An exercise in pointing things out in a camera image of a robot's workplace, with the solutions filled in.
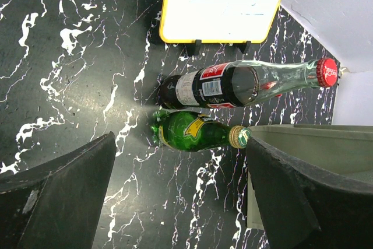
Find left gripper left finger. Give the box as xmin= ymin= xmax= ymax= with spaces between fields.
xmin=1 ymin=132 xmax=117 ymax=248

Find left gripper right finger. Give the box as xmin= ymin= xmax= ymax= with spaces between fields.
xmin=246 ymin=138 xmax=372 ymax=248

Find green canvas bag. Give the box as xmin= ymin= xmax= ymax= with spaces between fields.
xmin=246 ymin=124 xmax=373 ymax=231

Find coca-cola glass bottle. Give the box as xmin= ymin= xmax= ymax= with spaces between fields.
xmin=157 ymin=57 xmax=339 ymax=111

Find green perrier bottle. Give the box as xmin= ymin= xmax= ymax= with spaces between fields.
xmin=151 ymin=110 xmax=252 ymax=152

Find red emergency stop button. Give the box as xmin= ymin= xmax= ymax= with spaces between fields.
xmin=258 ymin=81 xmax=282 ymax=100

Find yellow framed whiteboard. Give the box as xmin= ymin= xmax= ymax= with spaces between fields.
xmin=159 ymin=0 xmax=281 ymax=44

